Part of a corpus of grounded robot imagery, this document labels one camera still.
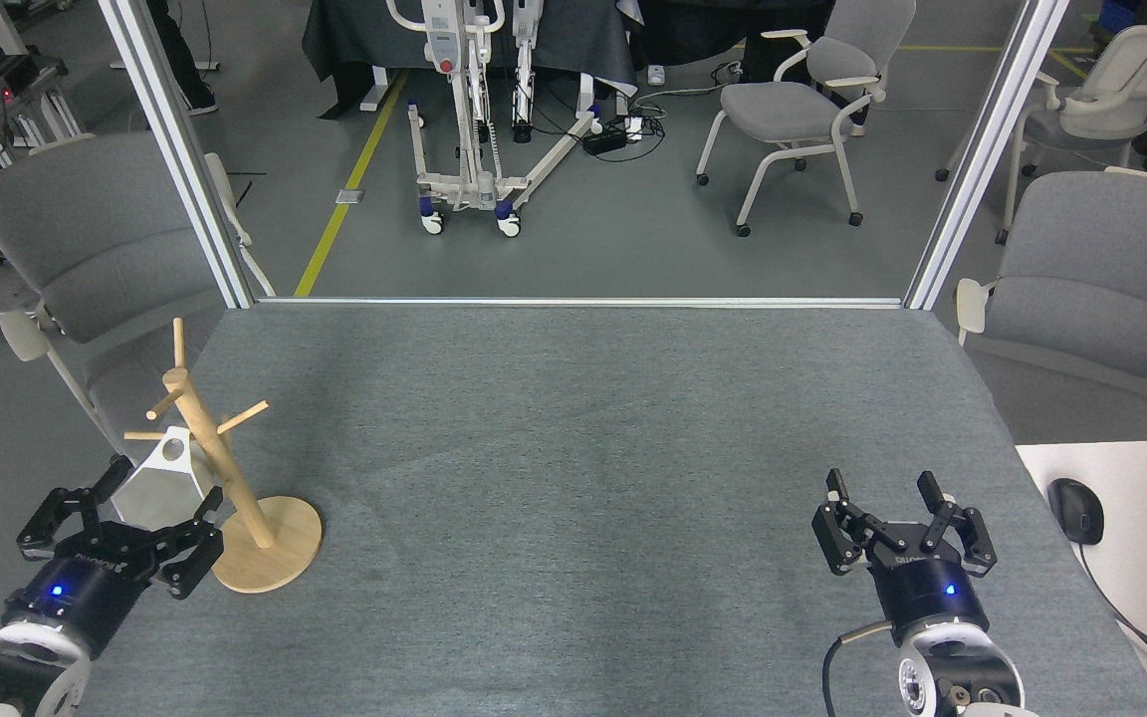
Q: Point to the black computer mouse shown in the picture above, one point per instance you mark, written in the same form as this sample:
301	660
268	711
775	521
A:
1076	510

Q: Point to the grey floor plate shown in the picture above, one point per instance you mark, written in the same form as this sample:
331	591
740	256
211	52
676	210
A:
349	196

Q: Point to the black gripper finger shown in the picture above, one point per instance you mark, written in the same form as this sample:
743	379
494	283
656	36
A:
190	558
977	543
832	538
56	523

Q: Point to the silver table edge rail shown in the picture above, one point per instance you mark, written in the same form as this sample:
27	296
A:
583	302

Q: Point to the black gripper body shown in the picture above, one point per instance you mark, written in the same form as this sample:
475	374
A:
927	593
76	588

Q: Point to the silver frame post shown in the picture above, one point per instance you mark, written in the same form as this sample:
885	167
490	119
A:
982	149
180	149

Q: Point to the person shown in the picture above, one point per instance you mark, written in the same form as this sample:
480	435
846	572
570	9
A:
180	60

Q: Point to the black power strip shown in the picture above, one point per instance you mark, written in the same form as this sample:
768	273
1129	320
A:
603	139

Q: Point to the white stand on wheels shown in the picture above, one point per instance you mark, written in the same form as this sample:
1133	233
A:
459	179

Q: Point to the person's white shoe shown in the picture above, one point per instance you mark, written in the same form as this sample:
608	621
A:
656	75

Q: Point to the white power strip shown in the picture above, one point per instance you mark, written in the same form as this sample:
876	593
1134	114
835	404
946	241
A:
634	127

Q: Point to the dark table cloth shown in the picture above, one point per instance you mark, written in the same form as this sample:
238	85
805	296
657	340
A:
354	40

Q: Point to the grey chair with beige frame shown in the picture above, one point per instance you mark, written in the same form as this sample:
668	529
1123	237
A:
1101	269
96	239

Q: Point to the white mesh-back chair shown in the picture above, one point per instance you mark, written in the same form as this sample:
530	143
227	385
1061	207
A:
1121	85

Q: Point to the metal equipment rack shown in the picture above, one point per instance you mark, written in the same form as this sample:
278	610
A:
6	90

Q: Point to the white hexagonal cup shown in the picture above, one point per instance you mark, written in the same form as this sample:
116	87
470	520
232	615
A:
160	488

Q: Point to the grey chair with white armrests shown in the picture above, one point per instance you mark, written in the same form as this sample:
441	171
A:
783	105

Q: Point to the wooden cup rack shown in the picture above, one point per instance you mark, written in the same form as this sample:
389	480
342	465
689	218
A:
265	548

